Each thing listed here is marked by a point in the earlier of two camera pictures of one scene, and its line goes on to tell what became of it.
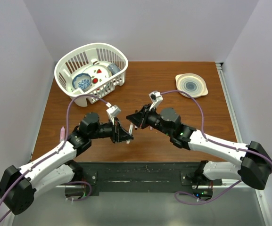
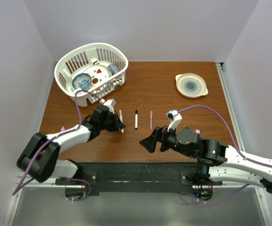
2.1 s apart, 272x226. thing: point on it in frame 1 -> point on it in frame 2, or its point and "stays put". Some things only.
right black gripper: x=140 y=119 -> x=149 y=143
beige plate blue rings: x=193 y=84 stays put
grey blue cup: x=114 y=68 stays put
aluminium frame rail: x=231 y=102 stays put
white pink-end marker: x=130 y=132 -> x=121 y=118
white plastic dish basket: x=92 y=68 stays put
